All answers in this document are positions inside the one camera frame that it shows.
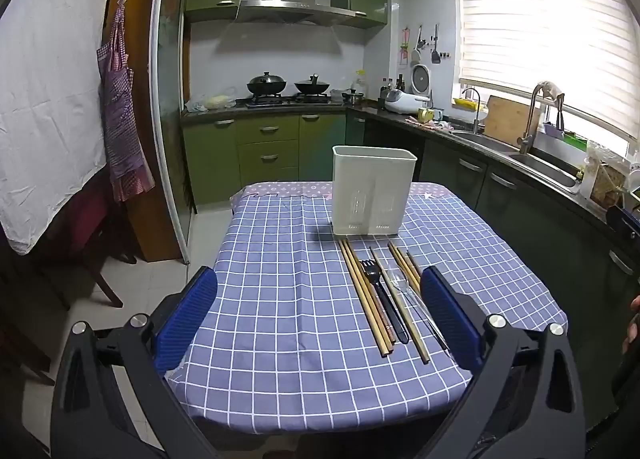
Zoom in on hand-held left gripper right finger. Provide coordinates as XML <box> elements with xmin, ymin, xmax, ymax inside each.
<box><xmin>421</xmin><ymin>266</ymin><xmax>586</xmax><ymax>459</ymax></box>

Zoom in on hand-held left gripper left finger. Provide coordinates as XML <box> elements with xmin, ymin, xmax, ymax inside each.
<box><xmin>50</xmin><ymin>266</ymin><xmax>221</xmax><ymax>459</ymax></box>

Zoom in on white plastic utensil holder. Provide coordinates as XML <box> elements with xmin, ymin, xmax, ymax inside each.
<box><xmin>332</xmin><ymin>145</ymin><xmax>417</xmax><ymax>236</ymax></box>

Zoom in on person's right hand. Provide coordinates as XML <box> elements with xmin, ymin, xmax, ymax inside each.
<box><xmin>623</xmin><ymin>295</ymin><xmax>640</xmax><ymax>355</ymax></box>

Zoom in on clear plastic utensil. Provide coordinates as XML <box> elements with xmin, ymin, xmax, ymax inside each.
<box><xmin>385</xmin><ymin>269</ymin><xmax>453</xmax><ymax>352</ymax></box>

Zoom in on black plastic fork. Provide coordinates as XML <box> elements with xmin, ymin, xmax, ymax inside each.
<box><xmin>359</xmin><ymin>260</ymin><xmax>410</xmax><ymax>343</ymax></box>

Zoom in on clear plastic bag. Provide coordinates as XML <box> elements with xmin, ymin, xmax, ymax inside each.
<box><xmin>584</xmin><ymin>139</ymin><xmax>629</xmax><ymax>208</ymax></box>

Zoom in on blue checked tablecloth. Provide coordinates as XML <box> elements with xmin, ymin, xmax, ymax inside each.
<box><xmin>167</xmin><ymin>180</ymin><xmax>568</xmax><ymax>437</ymax></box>

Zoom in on steel kitchen sink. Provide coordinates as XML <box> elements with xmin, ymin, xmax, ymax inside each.
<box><xmin>449</xmin><ymin>130</ymin><xmax>582</xmax><ymax>190</ymax></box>

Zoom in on purple hanging basket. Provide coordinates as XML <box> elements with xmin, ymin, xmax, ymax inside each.
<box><xmin>542</xmin><ymin>94</ymin><xmax>566</xmax><ymax>140</ymax></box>

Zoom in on dark green base cabinets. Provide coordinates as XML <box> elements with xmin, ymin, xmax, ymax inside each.
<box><xmin>345</xmin><ymin>113</ymin><xmax>640</xmax><ymax>432</ymax></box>

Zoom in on dark red chair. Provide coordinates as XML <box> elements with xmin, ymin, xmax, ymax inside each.
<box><xmin>47</xmin><ymin>173</ymin><xmax>138</xmax><ymax>311</ymax></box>

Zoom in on tall steel faucet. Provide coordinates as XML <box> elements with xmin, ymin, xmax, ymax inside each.
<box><xmin>517</xmin><ymin>81</ymin><xmax>564</xmax><ymax>156</ymax></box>

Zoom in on wooden cutting board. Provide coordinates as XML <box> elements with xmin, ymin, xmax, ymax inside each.
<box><xmin>483</xmin><ymin>95</ymin><xmax>542</xmax><ymax>149</ymax></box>

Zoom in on light green base cabinets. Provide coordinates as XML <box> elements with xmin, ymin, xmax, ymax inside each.
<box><xmin>181</xmin><ymin>111</ymin><xmax>362</xmax><ymax>208</ymax></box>

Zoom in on small curved faucet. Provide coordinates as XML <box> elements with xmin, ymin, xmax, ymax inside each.
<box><xmin>460</xmin><ymin>87</ymin><xmax>482</xmax><ymax>135</ymax></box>

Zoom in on purple checked apron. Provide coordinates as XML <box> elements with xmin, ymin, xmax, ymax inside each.
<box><xmin>97</xmin><ymin>0</ymin><xmax>156</xmax><ymax>203</ymax></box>

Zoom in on white plastic bag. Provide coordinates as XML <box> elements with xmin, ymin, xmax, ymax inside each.
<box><xmin>186</xmin><ymin>88</ymin><xmax>237</xmax><ymax>113</ymax></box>

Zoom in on white window blind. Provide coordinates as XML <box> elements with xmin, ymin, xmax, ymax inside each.
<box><xmin>451</xmin><ymin>0</ymin><xmax>640</xmax><ymax>140</ymax></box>

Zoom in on white rice cooker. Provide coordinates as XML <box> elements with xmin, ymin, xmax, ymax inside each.
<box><xmin>384</xmin><ymin>89</ymin><xmax>432</xmax><ymax>115</ymax></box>

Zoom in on brown wooden door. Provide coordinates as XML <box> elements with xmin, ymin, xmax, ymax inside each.
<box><xmin>106</xmin><ymin>0</ymin><xmax>182</xmax><ymax>262</ymax></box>

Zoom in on black gas stove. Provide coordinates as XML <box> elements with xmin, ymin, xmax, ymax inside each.
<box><xmin>235</xmin><ymin>92</ymin><xmax>334</xmax><ymax>108</ymax></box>

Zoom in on black wok with lid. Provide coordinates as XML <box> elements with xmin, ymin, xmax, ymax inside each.
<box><xmin>246</xmin><ymin>71</ymin><xmax>288</xmax><ymax>98</ymax></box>
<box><xmin>293</xmin><ymin>73</ymin><xmax>332</xmax><ymax>94</ymax></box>

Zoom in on white round appliance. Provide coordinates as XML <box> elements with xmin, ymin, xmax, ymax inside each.
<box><xmin>410</xmin><ymin>64</ymin><xmax>434</xmax><ymax>94</ymax></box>

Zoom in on white hanging cloth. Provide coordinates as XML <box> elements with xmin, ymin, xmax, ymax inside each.
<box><xmin>0</xmin><ymin>0</ymin><xmax>110</xmax><ymax>256</ymax></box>

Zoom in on white sliding door frame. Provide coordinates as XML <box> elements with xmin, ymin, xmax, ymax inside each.
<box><xmin>149</xmin><ymin>0</ymin><xmax>195</xmax><ymax>266</ymax></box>

